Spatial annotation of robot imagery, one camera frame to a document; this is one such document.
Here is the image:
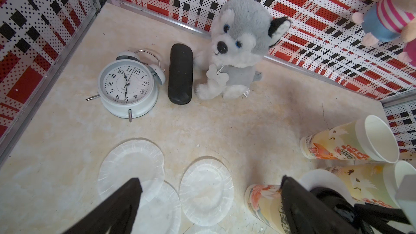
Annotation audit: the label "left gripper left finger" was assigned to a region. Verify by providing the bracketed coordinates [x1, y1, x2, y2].
[65, 178, 143, 234]

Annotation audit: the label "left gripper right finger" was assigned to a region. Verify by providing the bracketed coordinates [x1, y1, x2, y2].
[280, 175, 360, 234]

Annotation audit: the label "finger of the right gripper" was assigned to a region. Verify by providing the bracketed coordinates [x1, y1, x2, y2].
[354, 204, 411, 234]

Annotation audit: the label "black cup lid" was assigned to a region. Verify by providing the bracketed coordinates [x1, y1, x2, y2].
[311, 187, 360, 234]

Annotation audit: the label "paper milk tea cup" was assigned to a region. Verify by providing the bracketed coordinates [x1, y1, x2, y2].
[244, 184, 291, 234]

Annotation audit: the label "white alarm clock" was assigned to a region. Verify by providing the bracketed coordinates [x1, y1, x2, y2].
[86, 49, 166, 122]

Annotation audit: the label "black glasses case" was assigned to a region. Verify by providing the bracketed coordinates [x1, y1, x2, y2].
[167, 43, 193, 105]

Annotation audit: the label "hanging doll pink dress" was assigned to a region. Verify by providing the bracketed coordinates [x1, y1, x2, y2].
[398, 39, 416, 67]

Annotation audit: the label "grey husky plush toy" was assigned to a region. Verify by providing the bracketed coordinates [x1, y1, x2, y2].
[194, 0, 291, 100]

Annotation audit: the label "hanging doll blue shorts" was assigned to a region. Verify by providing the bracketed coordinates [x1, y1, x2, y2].
[352, 0, 416, 47]

